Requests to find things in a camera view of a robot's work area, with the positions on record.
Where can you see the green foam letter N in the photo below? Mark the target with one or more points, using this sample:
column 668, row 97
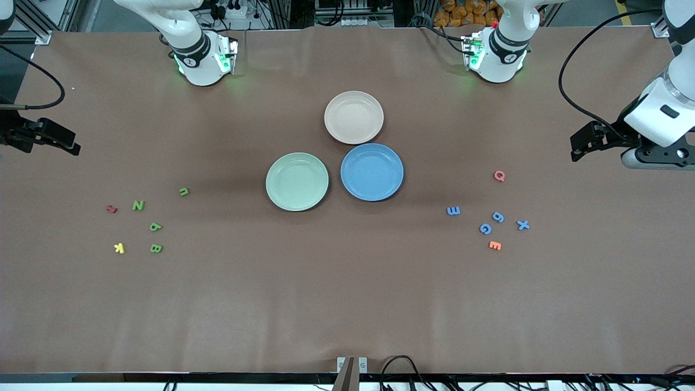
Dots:
column 138, row 205

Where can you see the red foam letter Q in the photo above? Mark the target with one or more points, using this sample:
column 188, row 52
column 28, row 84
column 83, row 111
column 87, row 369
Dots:
column 503, row 180

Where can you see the white power strip with plugs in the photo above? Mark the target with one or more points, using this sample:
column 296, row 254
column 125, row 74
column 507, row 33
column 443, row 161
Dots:
column 234, row 12

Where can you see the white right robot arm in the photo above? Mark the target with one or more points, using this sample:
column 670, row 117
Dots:
column 201, row 65

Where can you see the silver camera mount bracket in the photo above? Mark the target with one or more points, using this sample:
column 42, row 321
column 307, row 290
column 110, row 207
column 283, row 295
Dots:
column 350, row 372

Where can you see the blue round plate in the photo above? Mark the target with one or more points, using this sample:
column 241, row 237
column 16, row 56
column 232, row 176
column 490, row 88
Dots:
column 372, row 172

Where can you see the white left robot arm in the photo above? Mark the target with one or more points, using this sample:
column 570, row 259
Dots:
column 499, row 60

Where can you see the green round plate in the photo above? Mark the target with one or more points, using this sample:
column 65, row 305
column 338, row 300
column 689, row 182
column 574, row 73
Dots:
column 297, row 182

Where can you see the black table edge rail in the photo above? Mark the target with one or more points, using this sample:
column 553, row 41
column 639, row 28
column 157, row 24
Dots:
column 163, row 377

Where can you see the blue foam letter X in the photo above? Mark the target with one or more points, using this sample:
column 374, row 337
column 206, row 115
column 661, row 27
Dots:
column 523, row 225

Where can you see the blue foam capital G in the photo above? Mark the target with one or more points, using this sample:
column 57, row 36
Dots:
column 485, row 233

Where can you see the blue foam lowercase g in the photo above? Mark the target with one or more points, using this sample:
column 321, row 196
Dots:
column 498, row 221

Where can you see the beige round plate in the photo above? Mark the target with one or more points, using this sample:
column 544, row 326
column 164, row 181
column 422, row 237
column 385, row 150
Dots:
column 354, row 117

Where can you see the white socket strip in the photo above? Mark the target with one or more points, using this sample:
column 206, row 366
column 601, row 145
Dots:
column 358, row 21

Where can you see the blue foam letter E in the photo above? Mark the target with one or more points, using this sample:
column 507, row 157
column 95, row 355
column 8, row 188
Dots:
column 458, row 210

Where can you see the yellow foam letter K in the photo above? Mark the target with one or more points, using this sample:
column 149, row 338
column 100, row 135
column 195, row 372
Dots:
column 119, row 248

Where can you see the aluminium frame post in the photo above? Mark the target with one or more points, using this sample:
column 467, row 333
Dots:
column 659, row 27
column 43, row 37

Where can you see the brown table cover sheet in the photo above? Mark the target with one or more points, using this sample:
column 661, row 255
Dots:
column 347, row 271

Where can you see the orange foam letter E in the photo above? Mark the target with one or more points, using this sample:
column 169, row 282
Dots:
column 490, row 245

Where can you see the pile of orange objects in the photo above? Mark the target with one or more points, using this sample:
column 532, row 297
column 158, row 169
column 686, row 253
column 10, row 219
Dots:
column 467, row 12

